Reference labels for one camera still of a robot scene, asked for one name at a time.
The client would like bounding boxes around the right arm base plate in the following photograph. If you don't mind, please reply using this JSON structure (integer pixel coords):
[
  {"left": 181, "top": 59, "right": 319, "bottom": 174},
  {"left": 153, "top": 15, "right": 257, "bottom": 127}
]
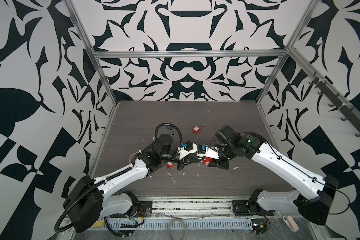
[{"left": 232, "top": 200, "right": 274, "bottom": 217}]

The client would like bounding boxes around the blue padlock far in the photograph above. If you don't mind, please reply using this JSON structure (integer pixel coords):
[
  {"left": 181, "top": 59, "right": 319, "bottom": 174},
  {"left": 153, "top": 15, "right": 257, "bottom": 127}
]
[{"left": 166, "top": 126, "right": 176, "bottom": 136}]

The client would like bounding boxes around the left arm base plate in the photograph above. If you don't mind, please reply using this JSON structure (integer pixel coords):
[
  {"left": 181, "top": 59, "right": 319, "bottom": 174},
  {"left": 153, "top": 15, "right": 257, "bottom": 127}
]
[{"left": 114, "top": 201, "right": 153, "bottom": 218}]

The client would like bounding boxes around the pink white clip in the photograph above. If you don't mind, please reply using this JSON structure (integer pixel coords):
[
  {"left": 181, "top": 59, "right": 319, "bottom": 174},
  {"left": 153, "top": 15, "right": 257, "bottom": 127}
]
[{"left": 282, "top": 216, "right": 300, "bottom": 233}]

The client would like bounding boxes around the white slotted cable duct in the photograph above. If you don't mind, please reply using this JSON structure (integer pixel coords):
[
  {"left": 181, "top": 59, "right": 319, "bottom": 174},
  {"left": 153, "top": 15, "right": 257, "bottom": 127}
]
[{"left": 86, "top": 218, "right": 254, "bottom": 231}]

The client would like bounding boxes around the red padlock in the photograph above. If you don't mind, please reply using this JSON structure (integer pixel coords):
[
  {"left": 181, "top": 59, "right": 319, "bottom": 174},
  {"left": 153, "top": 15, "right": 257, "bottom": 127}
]
[
  {"left": 203, "top": 157, "right": 212, "bottom": 166},
  {"left": 191, "top": 124, "right": 208, "bottom": 134},
  {"left": 167, "top": 162, "right": 175, "bottom": 171}
]

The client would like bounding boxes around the tape roll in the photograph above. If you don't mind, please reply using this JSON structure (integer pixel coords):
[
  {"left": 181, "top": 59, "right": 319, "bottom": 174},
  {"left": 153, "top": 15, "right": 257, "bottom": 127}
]
[{"left": 129, "top": 152, "right": 141, "bottom": 164}]

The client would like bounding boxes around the grey hook rail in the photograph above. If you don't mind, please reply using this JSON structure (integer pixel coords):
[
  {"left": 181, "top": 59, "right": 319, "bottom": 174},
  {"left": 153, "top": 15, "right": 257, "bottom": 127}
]
[{"left": 310, "top": 71, "right": 360, "bottom": 138}]

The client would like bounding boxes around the yellow connector block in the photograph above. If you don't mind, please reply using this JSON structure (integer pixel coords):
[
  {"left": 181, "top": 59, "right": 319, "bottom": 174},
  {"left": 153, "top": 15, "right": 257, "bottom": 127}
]
[{"left": 91, "top": 220, "right": 105, "bottom": 229}]

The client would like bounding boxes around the aluminium frame crossbar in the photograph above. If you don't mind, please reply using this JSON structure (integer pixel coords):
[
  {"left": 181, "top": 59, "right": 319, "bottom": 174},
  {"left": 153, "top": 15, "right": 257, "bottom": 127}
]
[{"left": 93, "top": 50, "right": 286, "bottom": 59}]

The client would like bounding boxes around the coiled grey cable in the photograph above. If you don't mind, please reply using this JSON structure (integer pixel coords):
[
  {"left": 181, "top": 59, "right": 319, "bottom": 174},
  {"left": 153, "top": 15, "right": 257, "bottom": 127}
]
[{"left": 167, "top": 218, "right": 188, "bottom": 240}]

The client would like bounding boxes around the small circuit board right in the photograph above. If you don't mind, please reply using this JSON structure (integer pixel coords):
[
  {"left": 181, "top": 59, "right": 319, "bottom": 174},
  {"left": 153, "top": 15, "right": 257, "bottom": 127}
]
[{"left": 252, "top": 218, "right": 271, "bottom": 236}]

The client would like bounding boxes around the red padlock front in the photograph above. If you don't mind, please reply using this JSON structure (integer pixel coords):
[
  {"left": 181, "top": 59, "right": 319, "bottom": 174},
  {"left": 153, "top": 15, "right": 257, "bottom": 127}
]
[{"left": 167, "top": 162, "right": 175, "bottom": 171}]

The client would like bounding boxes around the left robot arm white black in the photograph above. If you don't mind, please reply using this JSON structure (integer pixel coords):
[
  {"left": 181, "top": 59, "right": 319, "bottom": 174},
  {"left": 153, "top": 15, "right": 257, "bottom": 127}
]
[{"left": 54, "top": 123, "right": 207, "bottom": 233}]

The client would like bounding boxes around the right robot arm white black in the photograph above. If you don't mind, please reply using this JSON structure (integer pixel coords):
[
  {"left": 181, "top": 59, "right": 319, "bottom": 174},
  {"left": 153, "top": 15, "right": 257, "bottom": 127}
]
[{"left": 209, "top": 125, "right": 339, "bottom": 226}]

